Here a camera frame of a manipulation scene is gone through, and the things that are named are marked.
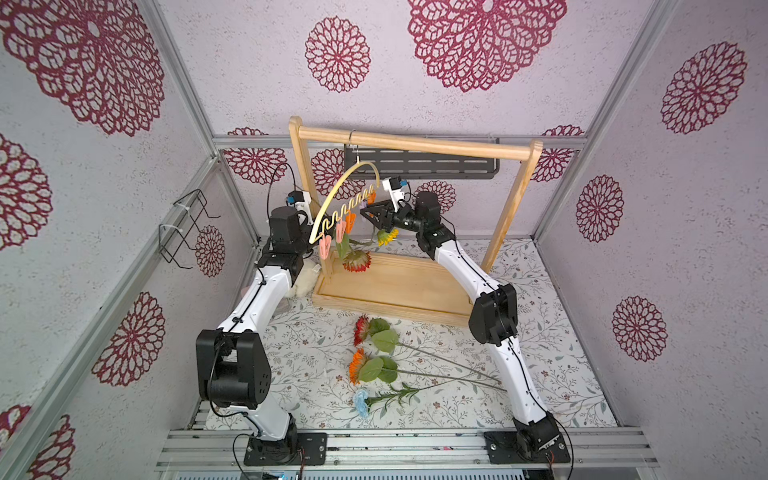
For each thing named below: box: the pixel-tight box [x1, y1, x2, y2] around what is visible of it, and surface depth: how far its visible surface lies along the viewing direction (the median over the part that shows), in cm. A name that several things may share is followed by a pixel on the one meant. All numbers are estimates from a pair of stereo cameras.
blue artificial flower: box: [353, 378, 456, 418], surface depth 82 cm
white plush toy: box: [287, 258, 322, 298], surface depth 102 cm
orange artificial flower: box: [348, 348, 507, 393], surface depth 85 cm
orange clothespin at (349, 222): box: [345, 210, 357, 235], surface depth 80 cm
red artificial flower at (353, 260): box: [336, 233, 372, 273], surface depth 89 cm
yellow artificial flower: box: [377, 228, 400, 247], surface depth 99 cm
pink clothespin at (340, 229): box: [335, 220, 347, 244], surface depth 76 cm
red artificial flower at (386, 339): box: [353, 314, 501, 385], surface depth 91 cm
